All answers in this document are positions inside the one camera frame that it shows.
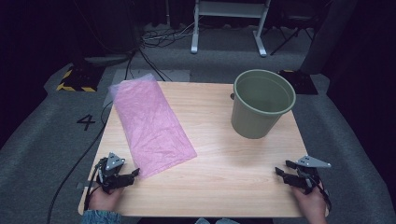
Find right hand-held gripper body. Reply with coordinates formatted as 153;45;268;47
295;155;332;194

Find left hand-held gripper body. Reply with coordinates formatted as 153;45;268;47
96;152;126;194

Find pink plastic bag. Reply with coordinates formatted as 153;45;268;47
108;73;198;179

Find green plastic bin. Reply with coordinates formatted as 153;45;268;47
231;68;297;140

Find person's left hand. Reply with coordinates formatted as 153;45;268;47
88;188;124;213

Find person's right hand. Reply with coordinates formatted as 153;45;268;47
292;186;328;224

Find person's legs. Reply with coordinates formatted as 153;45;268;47
194;217;241;224

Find black yellow striped base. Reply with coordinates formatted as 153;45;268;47
277;69;319;95
56;64;106;93

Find black tripod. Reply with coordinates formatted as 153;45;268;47
269;18;316;57

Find grey leaning panel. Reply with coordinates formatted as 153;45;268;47
299;0;359;75

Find white metal stand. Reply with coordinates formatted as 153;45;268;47
190;0;271;58

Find left hand-held gripper black cable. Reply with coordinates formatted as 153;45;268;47
83;157;107;213

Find hand-held gripper black cable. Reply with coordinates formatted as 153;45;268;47
314;180;332;213
83;157;107;213

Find right hand-held gripper black cable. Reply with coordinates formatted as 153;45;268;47
314;180;332;213

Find long black floor cable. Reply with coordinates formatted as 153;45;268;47
46;101;114;224

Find thin black floor cable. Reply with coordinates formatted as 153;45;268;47
137;48;173;82

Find tangle of floor cables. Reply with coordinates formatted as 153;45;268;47
139;18;202;49

